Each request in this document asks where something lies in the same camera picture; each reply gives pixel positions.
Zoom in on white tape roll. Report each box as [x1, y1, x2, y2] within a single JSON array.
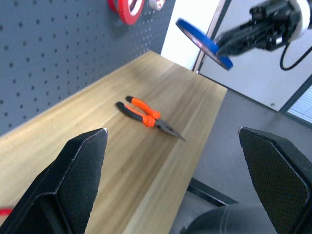
[[148, 0, 167, 11]]

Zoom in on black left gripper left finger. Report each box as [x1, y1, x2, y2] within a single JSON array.
[[0, 128, 109, 234]]

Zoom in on dark rounded shape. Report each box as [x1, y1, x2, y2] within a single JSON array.
[[179, 203, 279, 234]]

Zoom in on brown door frame strip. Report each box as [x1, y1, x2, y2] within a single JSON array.
[[192, 0, 228, 73]]

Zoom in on black table frame bar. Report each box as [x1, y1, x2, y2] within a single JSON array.
[[187, 177, 239, 208]]

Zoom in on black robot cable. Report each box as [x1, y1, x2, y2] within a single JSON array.
[[279, 40, 312, 72]]

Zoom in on dark window frame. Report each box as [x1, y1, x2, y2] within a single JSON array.
[[278, 72, 312, 127]]

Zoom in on dark grey pegboard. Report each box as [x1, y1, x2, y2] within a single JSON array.
[[0, 0, 176, 136]]

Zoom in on orange black needle-nose pliers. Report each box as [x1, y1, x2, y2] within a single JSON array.
[[115, 95, 187, 142]]

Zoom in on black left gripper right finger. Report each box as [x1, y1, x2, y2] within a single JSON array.
[[237, 126, 312, 234]]

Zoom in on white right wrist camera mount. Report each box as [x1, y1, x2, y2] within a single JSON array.
[[291, 0, 312, 40]]

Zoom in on large red tape roll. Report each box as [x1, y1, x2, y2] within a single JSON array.
[[118, 0, 147, 26]]

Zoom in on blue tape roll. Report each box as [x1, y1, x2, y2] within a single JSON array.
[[175, 18, 234, 72]]

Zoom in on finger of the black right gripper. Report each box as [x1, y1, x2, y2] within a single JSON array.
[[215, 21, 256, 49], [217, 36, 267, 57]]

